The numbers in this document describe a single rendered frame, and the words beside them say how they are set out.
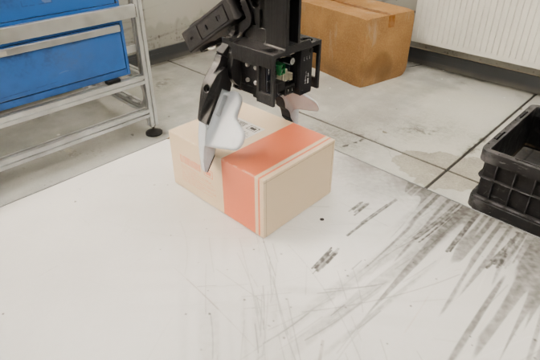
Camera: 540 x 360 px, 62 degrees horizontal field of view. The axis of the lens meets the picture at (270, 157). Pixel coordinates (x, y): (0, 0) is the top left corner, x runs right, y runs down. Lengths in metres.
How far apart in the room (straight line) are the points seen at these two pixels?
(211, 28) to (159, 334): 0.30
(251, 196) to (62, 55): 1.55
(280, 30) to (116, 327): 0.30
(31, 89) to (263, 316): 1.63
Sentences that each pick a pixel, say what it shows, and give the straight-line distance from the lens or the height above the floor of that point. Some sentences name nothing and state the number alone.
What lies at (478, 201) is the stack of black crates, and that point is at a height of 0.48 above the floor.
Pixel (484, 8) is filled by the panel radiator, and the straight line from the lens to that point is 2.94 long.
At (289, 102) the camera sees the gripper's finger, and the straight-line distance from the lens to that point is 0.56.
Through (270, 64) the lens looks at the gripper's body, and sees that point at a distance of 0.43.
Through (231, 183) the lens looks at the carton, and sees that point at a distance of 0.50.
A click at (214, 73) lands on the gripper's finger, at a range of 0.47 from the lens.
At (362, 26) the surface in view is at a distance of 2.68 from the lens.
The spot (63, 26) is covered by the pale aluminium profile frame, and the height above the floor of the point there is 0.58.
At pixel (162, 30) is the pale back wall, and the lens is 3.21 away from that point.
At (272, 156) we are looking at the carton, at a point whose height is 0.78.
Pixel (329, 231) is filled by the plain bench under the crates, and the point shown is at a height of 0.70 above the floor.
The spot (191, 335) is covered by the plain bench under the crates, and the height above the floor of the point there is 0.70.
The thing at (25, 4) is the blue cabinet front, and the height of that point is 0.67.
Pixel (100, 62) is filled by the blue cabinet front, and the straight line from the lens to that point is 2.03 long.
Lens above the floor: 1.03
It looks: 31 degrees down
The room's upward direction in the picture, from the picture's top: straight up
